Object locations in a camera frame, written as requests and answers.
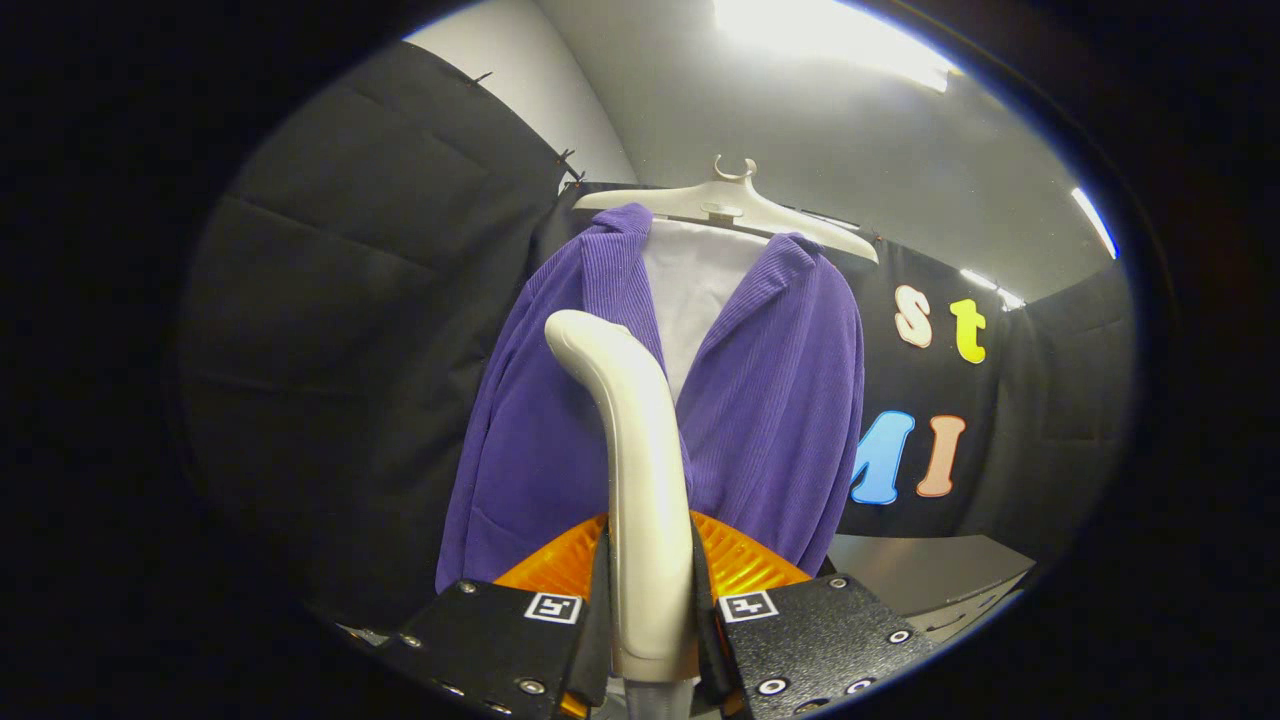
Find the white plastic clothes hanger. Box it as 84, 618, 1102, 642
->
572, 155, 881, 266

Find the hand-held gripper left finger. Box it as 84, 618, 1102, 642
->
380, 512, 613, 720

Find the purple corduroy jacket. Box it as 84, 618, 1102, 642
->
435, 203, 867, 596

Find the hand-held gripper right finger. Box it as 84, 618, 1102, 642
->
690, 510, 946, 720

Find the white ironing pad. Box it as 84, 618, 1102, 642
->
640, 218, 771, 401

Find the large ceiling light panel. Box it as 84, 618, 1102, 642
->
712, 0, 961, 93

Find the grey garment steamer hose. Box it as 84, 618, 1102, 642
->
625, 680, 696, 720

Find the grey cabinet with dark top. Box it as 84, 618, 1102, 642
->
825, 533, 1036, 641

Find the white garment steamer head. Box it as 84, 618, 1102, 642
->
543, 308, 701, 684

